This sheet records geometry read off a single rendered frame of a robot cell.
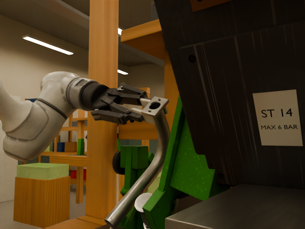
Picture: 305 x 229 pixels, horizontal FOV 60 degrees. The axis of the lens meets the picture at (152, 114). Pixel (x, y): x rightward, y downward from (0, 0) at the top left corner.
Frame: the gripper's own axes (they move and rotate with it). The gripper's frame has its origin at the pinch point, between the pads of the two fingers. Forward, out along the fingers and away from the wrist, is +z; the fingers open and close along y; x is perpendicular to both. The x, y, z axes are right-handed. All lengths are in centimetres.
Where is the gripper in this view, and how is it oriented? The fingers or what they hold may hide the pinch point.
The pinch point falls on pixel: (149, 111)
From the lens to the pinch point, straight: 61.0
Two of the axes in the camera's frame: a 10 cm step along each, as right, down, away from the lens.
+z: 7.8, 2.1, -5.9
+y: 5.6, -6.5, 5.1
